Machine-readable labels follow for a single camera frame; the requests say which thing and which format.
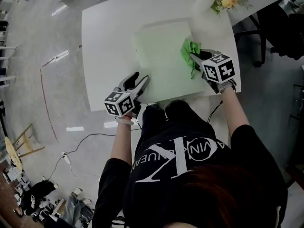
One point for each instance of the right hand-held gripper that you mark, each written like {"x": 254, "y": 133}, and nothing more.
{"x": 219, "y": 68}

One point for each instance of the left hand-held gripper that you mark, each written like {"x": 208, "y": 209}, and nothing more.
{"x": 118, "y": 104}

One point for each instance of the green cloth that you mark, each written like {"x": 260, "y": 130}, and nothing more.
{"x": 188, "y": 51}

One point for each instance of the pale green object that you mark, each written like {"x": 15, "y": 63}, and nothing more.
{"x": 164, "y": 63}

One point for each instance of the person's left forearm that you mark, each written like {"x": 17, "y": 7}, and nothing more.
{"x": 123, "y": 141}

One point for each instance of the person's right forearm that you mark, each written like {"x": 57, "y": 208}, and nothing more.
{"x": 234, "y": 110}

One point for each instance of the grey wristwatch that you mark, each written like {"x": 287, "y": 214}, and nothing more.
{"x": 225, "y": 85}

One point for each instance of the black trousers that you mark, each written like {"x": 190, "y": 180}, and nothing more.
{"x": 175, "y": 120}

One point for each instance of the black office chair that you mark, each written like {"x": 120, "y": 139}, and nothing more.
{"x": 280, "y": 32}

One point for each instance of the white power strip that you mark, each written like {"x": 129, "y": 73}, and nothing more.
{"x": 66, "y": 158}

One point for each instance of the black printed t-shirt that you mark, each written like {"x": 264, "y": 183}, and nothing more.
{"x": 190, "y": 174}

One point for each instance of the wooden stool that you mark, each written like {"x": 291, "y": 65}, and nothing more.
{"x": 22, "y": 142}

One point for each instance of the black bag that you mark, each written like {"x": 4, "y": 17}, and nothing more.
{"x": 38, "y": 195}

